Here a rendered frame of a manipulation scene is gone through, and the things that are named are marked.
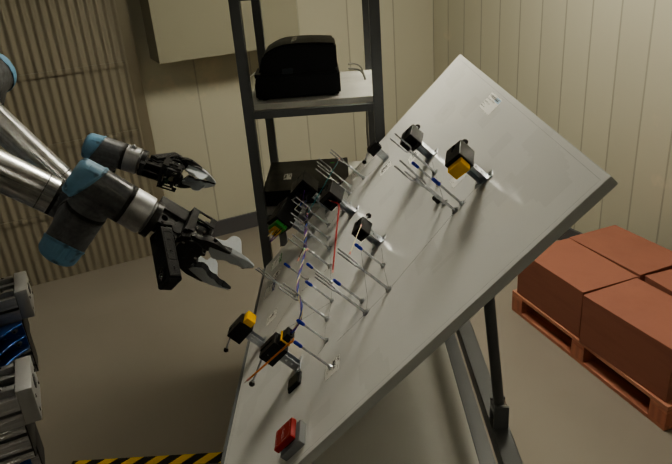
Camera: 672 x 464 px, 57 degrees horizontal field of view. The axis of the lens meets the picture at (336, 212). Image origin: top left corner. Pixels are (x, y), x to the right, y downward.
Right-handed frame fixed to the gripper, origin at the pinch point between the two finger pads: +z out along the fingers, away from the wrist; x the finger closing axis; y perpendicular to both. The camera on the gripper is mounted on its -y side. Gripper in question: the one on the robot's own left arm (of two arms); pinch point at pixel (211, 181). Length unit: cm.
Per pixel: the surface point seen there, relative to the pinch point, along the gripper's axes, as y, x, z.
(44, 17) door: -227, -26, -123
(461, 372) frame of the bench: 29, -21, 83
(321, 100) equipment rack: -43, 24, 27
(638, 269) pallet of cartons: -86, -11, 209
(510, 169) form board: 59, 46, 53
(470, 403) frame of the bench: 42, -21, 82
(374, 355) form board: 74, 7, 38
